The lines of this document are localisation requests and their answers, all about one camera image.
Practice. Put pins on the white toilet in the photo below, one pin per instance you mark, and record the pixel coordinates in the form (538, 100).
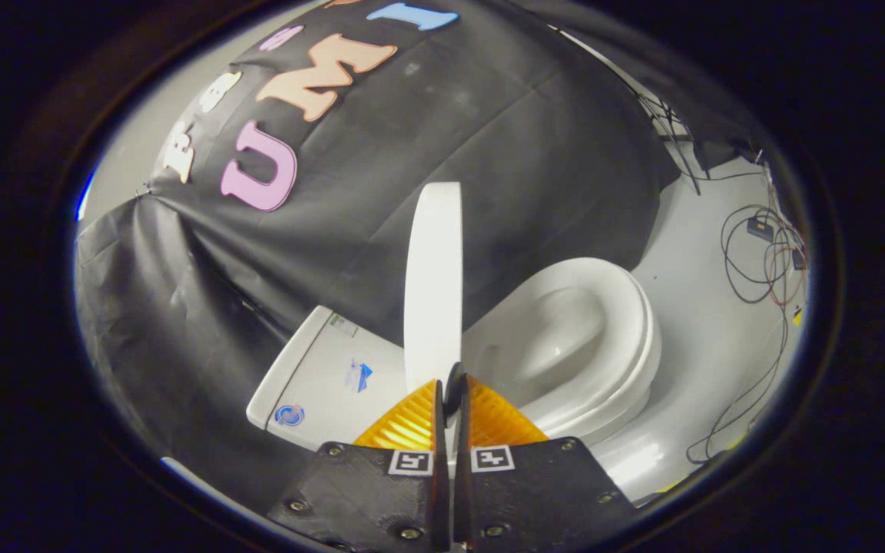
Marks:
(319, 376)

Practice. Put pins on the black round lid tab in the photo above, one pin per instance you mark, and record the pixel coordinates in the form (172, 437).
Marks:
(454, 388)

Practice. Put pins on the white toilet lid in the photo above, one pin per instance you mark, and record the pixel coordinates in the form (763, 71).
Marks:
(433, 292)

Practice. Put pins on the black backdrop cloth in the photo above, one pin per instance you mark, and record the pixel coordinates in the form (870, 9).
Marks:
(527, 153)

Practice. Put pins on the black power adapter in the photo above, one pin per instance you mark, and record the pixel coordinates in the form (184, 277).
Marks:
(760, 229)

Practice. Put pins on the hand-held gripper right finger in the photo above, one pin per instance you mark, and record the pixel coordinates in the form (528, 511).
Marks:
(535, 491)

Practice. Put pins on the white toilet tank cover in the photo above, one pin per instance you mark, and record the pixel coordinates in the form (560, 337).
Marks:
(289, 365)

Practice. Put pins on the white toilet seat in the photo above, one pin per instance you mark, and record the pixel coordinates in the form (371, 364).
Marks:
(634, 338)

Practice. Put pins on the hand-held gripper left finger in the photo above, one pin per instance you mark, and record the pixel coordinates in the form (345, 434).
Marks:
(366, 491)

